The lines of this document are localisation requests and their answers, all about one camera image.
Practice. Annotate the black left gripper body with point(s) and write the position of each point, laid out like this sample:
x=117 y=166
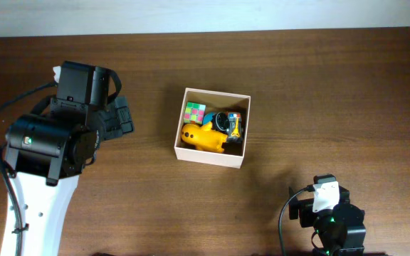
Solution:
x=120 y=119

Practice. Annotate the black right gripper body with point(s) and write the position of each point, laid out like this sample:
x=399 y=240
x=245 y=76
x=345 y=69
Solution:
x=294 y=208

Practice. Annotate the colourful puzzle cube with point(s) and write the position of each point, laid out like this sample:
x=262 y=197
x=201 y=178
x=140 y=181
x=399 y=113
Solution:
x=194 y=113

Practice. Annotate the yellow plastic toy animal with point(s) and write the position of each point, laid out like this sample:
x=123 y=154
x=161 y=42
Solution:
x=204 y=137

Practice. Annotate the blue penguin ball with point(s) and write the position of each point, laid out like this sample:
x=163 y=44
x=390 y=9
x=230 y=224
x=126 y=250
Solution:
x=209 y=118

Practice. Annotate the black round clock disc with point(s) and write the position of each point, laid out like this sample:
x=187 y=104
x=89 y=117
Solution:
x=221 y=122

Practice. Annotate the red grey toy truck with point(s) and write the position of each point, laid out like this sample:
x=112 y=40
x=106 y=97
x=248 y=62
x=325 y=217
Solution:
x=234 y=131

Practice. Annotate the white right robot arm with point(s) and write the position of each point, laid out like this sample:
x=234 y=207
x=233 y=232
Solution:
x=341 y=230

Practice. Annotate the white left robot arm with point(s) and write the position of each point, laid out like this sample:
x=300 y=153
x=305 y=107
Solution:
x=45 y=152

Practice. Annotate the beige cardboard box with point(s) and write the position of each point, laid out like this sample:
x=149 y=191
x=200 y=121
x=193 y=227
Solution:
x=215 y=102

